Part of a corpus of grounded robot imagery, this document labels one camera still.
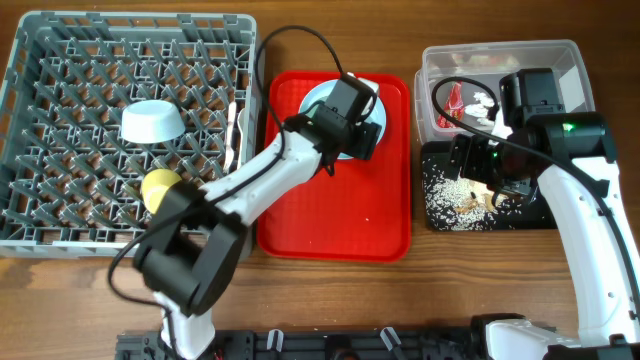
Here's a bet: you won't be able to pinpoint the large light blue plate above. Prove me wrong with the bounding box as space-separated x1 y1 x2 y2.
299 79 387 144

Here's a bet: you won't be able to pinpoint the rice and food scraps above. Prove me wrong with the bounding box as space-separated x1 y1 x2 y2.
422 170 523 231

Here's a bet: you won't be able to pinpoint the red snack wrapper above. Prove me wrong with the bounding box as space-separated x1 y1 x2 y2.
436 82 464 129

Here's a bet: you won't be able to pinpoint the white plastic spoon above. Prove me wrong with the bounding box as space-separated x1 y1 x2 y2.
236 108 246 158

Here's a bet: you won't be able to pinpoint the white plastic fork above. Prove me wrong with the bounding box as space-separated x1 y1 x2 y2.
223 101 237 174

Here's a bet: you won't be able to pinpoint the yellow plastic cup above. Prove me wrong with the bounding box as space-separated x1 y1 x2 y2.
140 169 182 214

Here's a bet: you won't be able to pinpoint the small light blue plate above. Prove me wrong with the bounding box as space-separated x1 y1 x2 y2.
121 100 186 144

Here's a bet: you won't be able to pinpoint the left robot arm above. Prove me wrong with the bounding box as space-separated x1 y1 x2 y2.
133 73 381 359

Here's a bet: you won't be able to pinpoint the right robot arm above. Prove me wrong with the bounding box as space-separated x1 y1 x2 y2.
447 68 639 359

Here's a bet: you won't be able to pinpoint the grey dishwasher rack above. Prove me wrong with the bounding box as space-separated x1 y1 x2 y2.
1 11 264 258

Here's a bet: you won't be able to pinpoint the crumpled white tissue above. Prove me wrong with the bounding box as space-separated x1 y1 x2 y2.
464 92 495 126

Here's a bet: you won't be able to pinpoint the black plastic tray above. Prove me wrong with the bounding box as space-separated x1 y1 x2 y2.
421 141 556 231

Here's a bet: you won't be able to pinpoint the red plastic tray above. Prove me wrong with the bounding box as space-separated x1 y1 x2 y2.
256 73 411 263

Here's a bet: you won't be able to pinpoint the clear plastic bin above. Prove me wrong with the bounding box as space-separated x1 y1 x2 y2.
414 39 595 143

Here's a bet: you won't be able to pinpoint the right black cable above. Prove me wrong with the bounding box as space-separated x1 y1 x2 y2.
431 76 640 321

